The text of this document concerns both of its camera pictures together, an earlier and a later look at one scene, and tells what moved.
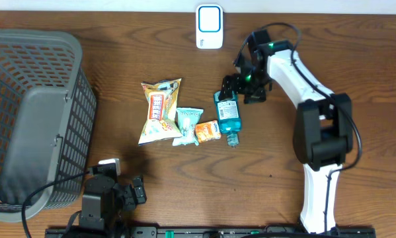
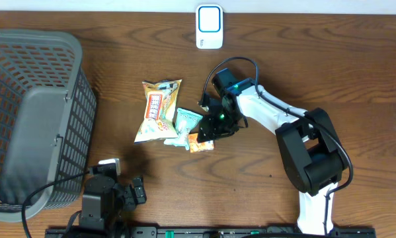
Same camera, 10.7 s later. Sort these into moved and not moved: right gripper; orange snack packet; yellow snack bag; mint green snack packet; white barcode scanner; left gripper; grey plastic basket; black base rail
Moved: right gripper; mint green snack packet; orange snack packet
Not moved: white barcode scanner; left gripper; grey plastic basket; yellow snack bag; black base rail
